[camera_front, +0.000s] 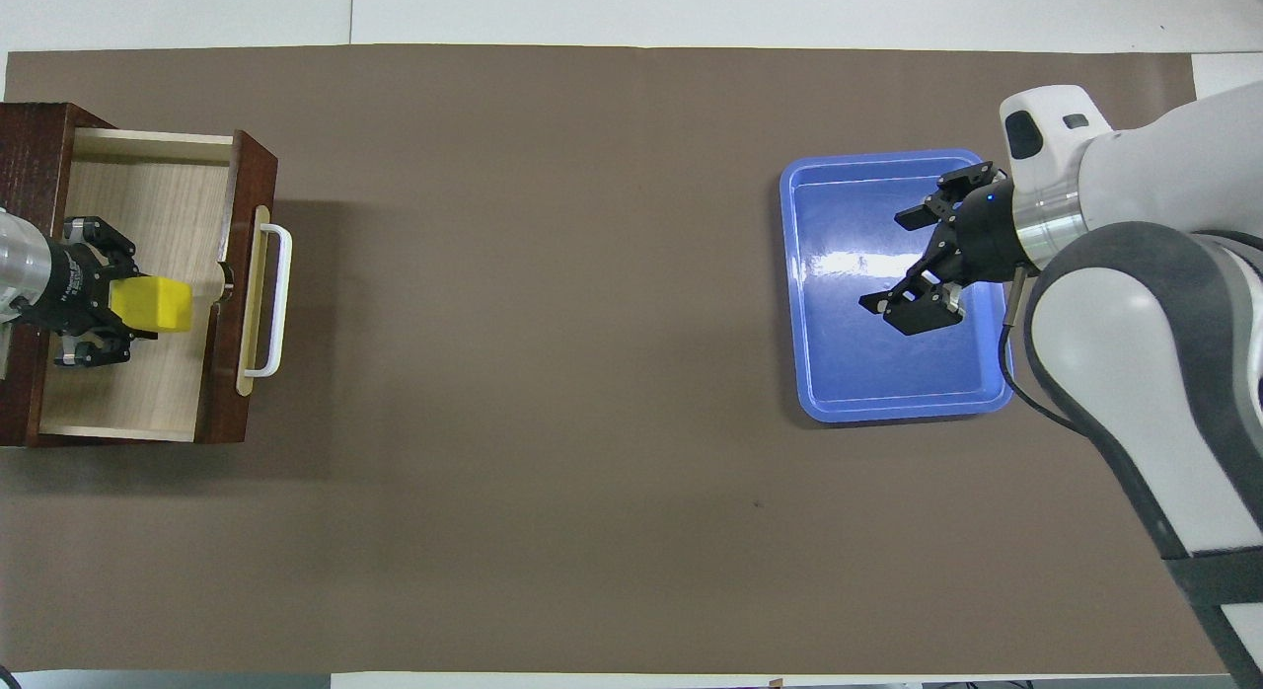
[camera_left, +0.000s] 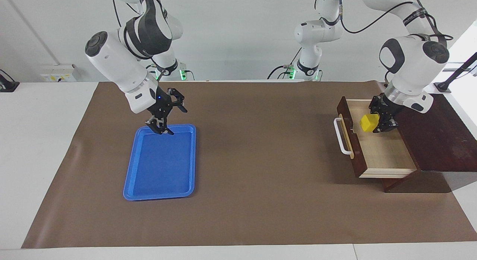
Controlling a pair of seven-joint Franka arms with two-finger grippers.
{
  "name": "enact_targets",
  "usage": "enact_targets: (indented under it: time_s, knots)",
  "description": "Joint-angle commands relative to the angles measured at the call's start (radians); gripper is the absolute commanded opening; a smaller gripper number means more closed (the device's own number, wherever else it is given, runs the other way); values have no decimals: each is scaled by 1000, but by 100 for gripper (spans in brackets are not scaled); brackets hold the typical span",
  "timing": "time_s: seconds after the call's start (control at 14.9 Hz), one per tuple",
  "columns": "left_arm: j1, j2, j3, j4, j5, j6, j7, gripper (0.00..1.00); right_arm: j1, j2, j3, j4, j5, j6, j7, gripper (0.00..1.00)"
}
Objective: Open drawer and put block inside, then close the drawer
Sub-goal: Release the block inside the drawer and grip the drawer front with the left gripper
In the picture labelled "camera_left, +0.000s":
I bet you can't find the white wall socket box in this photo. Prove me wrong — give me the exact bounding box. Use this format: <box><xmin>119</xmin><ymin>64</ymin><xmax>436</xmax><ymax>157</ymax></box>
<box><xmin>40</xmin><ymin>64</ymin><xmax>77</xmax><ymax>83</ymax></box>

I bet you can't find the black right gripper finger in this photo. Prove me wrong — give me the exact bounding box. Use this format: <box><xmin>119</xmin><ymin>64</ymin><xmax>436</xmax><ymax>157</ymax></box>
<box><xmin>145</xmin><ymin>116</ymin><xmax>175</xmax><ymax>136</ymax></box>
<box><xmin>167</xmin><ymin>87</ymin><xmax>188</xmax><ymax>113</ymax></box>

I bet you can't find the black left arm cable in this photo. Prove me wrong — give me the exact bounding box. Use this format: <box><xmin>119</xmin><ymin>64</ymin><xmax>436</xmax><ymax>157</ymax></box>
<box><xmin>315</xmin><ymin>0</ymin><xmax>454</xmax><ymax>42</ymax></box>

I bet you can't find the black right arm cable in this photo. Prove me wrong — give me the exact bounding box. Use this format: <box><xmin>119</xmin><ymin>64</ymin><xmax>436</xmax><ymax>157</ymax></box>
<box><xmin>110</xmin><ymin>0</ymin><xmax>167</xmax><ymax>73</ymax></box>

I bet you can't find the black arm base cable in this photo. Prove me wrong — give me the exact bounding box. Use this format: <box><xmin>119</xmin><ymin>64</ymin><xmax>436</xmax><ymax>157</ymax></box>
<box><xmin>267</xmin><ymin>48</ymin><xmax>302</xmax><ymax>80</ymax></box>

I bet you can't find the wooden drawer with white handle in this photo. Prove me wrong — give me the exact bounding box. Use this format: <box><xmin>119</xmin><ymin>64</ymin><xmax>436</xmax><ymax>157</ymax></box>
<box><xmin>334</xmin><ymin>97</ymin><xmax>418</xmax><ymax>178</ymax></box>

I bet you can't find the brown table mat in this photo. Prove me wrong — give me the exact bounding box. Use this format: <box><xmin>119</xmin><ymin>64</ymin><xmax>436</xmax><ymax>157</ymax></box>
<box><xmin>21</xmin><ymin>80</ymin><xmax>477</xmax><ymax>249</ymax></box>

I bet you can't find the yellow cube block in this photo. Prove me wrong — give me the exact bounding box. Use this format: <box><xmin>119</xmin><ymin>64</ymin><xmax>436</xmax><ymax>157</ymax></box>
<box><xmin>360</xmin><ymin>114</ymin><xmax>380</xmax><ymax>133</ymax></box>

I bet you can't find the dark wooden cabinet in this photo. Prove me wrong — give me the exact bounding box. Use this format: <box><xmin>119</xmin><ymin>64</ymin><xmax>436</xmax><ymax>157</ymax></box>
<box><xmin>382</xmin><ymin>92</ymin><xmax>477</xmax><ymax>193</ymax></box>

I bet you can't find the blue plastic tray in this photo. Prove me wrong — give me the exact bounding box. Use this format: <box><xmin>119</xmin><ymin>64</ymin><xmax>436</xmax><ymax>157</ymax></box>
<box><xmin>123</xmin><ymin>124</ymin><xmax>197</xmax><ymax>201</ymax></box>

